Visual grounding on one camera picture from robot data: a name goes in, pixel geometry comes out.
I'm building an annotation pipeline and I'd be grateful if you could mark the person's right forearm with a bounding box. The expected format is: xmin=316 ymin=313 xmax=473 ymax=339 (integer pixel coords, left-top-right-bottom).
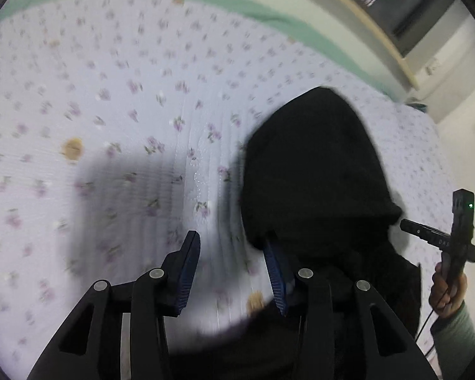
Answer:
xmin=430 ymin=300 xmax=475 ymax=370

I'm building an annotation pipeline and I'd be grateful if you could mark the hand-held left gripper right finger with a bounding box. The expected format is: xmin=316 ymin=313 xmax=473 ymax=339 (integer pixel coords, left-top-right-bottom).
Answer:
xmin=263 ymin=236 xmax=439 ymax=380

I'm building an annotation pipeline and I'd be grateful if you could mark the floral quilted bed sheet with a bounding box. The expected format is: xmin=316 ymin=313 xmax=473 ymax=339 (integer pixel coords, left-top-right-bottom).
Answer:
xmin=0 ymin=0 xmax=461 ymax=380

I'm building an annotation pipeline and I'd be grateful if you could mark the black hooded garment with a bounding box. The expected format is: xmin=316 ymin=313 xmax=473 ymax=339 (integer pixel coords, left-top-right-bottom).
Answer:
xmin=167 ymin=86 xmax=422 ymax=380

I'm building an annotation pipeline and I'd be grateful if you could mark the person's right hand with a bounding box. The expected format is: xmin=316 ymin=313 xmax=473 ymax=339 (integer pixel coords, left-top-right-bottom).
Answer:
xmin=428 ymin=262 xmax=468 ymax=320

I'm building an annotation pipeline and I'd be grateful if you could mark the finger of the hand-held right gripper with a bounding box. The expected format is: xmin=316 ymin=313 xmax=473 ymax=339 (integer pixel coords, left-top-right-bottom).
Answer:
xmin=400 ymin=218 xmax=453 ymax=248

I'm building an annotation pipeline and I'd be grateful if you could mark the wooden window sill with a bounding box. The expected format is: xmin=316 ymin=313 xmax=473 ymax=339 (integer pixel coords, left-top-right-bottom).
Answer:
xmin=297 ymin=0 xmax=420 ymax=90

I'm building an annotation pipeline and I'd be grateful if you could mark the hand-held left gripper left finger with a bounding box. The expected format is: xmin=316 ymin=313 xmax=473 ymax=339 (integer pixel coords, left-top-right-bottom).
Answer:
xmin=27 ymin=230 xmax=202 ymax=380

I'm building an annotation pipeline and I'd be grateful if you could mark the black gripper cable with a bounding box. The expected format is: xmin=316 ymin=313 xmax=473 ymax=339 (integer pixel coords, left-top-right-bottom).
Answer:
xmin=414 ymin=307 xmax=438 ymax=359

